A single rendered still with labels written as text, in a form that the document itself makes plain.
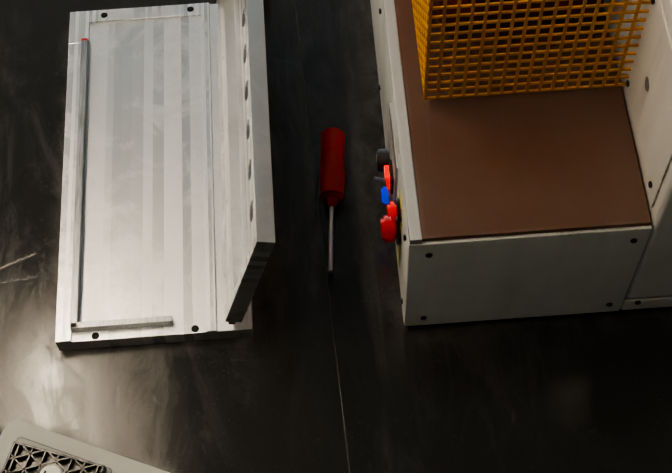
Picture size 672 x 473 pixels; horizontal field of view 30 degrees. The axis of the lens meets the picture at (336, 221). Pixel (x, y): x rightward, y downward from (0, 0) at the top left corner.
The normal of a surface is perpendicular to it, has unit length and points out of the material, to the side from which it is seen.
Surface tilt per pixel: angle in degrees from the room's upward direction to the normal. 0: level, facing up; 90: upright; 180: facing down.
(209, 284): 0
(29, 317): 0
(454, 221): 0
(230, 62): 15
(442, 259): 90
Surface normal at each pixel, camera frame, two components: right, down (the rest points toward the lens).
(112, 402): -0.03, -0.49
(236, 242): 0.24, -0.49
